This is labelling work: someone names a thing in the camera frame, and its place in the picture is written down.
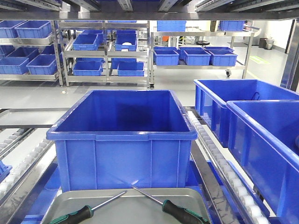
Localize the green black screwdriver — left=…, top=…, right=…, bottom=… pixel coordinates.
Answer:
left=132, top=185, right=210, bottom=224
left=49, top=190, right=127, bottom=224

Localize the blue bin right far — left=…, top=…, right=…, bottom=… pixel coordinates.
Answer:
left=193, top=78, right=299, bottom=148

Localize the blue bin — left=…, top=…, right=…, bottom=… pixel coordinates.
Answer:
left=227, top=100, right=299, bottom=224
left=193, top=78, right=299, bottom=148

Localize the blue bin right near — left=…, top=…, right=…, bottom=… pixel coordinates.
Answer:
left=227, top=100, right=299, bottom=224

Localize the grey metal tray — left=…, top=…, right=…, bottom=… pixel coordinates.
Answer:
left=42, top=188, right=211, bottom=224

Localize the white roller conveyor track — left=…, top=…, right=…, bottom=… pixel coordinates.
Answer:
left=187, top=111, right=269, bottom=224

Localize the blue bin before tray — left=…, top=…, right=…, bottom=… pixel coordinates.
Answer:
left=47, top=90, right=197, bottom=192

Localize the steel shelving rack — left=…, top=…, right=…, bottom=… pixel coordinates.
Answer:
left=0, top=0, right=299, bottom=88

